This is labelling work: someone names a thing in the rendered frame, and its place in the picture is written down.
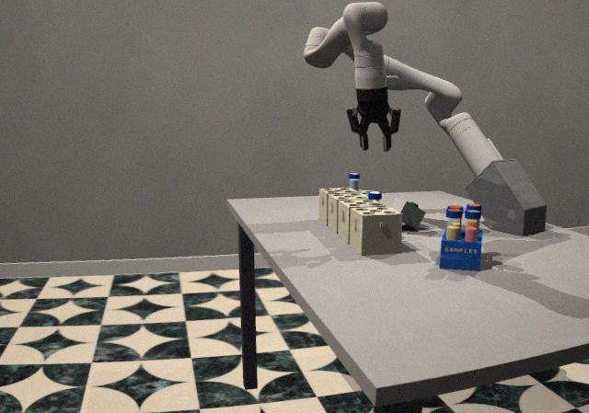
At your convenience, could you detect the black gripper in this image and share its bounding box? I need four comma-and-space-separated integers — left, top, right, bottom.
347, 87, 401, 152

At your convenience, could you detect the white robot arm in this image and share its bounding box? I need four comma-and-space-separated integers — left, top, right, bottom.
304, 2, 503, 177

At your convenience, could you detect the blue sample tube rack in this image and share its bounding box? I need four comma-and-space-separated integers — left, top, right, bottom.
440, 228, 482, 271

